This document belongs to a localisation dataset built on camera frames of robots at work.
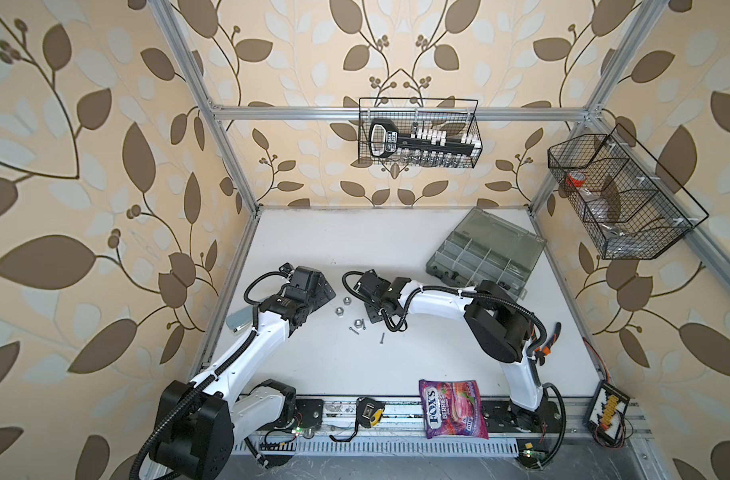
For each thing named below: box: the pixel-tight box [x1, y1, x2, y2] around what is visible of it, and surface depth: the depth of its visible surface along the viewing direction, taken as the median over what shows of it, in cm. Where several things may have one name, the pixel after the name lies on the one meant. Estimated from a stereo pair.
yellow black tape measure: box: [329, 397, 386, 442], surface depth 74 cm
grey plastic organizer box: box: [426, 207, 547, 300], surface depth 104 cm
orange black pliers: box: [534, 322, 562, 366], surface depth 86 cm
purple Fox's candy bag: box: [419, 379, 489, 440], surface depth 75 cm
